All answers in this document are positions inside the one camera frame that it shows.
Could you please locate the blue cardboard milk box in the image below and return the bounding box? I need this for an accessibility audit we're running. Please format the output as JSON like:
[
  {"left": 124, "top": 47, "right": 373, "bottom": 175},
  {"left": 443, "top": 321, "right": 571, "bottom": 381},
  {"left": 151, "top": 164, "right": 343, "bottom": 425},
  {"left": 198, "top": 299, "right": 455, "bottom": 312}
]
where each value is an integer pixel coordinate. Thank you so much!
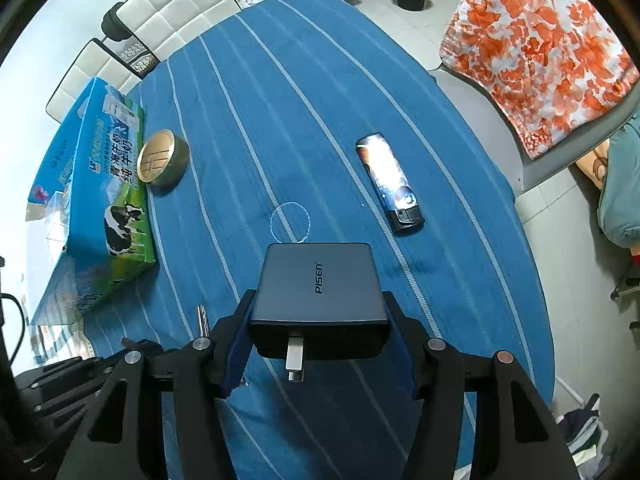
[{"left": 26, "top": 76, "right": 159, "bottom": 327}]

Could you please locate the pile of clothes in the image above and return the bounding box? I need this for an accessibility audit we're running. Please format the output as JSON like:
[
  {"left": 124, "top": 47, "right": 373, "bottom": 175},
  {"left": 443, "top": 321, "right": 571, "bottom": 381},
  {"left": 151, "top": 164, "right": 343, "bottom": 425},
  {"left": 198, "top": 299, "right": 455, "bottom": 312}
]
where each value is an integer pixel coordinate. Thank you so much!
[{"left": 554, "top": 394, "right": 617, "bottom": 467}]

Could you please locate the teal cloth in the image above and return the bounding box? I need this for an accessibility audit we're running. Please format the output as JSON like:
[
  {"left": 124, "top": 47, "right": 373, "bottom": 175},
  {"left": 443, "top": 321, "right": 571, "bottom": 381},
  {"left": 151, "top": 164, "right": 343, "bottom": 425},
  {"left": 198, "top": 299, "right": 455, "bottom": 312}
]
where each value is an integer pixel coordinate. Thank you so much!
[{"left": 596, "top": 119, "right": 640, "bottom": 249}]

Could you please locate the grey chair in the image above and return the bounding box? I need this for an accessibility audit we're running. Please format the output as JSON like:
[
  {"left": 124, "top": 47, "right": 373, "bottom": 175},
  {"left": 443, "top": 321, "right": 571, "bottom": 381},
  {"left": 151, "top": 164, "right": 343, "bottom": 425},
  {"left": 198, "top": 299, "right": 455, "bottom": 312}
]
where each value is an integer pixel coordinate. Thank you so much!
[{"left": 428, "top": 66, "right": 640, "bottom": 194}]

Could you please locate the gold lid round tin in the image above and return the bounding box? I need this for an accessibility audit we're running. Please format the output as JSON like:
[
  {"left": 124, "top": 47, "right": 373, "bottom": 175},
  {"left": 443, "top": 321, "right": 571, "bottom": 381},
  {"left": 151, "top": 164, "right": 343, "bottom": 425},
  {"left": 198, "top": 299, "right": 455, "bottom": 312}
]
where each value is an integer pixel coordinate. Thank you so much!
[{"left": 136, "top": 128, "right": 191, "bottom": 195}]

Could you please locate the white quilted chair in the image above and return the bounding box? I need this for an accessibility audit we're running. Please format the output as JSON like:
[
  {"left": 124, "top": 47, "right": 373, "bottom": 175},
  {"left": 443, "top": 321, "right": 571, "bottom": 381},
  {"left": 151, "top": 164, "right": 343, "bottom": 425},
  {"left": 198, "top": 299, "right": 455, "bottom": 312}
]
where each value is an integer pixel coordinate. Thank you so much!
[
  {"left": 114, "top": 0, "right": 242, "bottom": 58},
  {"left": 45, "top": 39, "right": 143, "bottom": 123}
]

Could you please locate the blue striped tablecloth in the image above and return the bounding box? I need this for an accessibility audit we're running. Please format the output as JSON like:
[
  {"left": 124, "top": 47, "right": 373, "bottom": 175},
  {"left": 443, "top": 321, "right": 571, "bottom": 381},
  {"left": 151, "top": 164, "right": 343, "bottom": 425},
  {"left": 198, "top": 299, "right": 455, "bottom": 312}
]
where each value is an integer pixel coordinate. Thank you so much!
[{"left": 81, "top": 0, "right": 557, "bottom": 480}]

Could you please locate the black cable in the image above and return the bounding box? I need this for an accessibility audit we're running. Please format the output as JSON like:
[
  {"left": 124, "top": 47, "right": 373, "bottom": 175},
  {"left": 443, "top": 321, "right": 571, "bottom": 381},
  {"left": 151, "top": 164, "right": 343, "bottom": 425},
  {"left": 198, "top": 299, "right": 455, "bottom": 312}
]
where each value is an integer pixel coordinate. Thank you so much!
[{"left": 0, "top": 291, "right": 27, "bottom": 363}]

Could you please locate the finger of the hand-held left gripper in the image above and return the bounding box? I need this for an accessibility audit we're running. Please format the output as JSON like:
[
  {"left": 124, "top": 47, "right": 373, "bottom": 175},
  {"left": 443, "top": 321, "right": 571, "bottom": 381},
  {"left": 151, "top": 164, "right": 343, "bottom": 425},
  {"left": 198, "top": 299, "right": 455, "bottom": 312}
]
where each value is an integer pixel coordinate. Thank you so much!
[
  {"left": 382, "top": 290, "right": 582, "bottom": 480},
  {"left": 55, "top": 289, "right": 258, "bottom": 480}
]

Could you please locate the orange floral blanket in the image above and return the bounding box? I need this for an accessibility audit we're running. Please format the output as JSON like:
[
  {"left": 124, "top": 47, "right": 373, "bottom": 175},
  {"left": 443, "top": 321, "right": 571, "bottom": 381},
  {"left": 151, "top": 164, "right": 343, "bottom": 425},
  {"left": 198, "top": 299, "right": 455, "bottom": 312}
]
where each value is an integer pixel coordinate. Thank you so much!
[{"left": 438, "top": 0, "right": 640, "bottom": 162}]

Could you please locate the printed lighter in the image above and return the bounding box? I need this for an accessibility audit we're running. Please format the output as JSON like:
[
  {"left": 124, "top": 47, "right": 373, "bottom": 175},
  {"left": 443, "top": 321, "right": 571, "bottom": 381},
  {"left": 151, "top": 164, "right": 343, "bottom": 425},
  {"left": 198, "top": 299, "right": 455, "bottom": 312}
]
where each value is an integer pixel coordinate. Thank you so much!
[{"left": 354, "top": 131, "right": 426, "bottom": 235}]

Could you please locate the dark blue power adapter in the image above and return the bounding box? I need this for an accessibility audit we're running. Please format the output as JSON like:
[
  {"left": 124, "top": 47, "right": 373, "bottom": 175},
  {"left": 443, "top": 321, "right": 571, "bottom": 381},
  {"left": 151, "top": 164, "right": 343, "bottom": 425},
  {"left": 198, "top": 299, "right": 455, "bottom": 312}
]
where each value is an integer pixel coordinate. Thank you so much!
[{"left": 248, "top": 242, "right": 391, "bottom": 385}]

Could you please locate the cartoon print pillow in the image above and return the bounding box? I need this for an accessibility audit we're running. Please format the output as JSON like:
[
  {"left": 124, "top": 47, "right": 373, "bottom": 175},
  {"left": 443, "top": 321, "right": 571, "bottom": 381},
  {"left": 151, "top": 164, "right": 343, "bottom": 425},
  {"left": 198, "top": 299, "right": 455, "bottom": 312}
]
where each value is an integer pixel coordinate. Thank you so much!
[{"left": 574, "top": 139, "right": 612, "bottom": 182}]

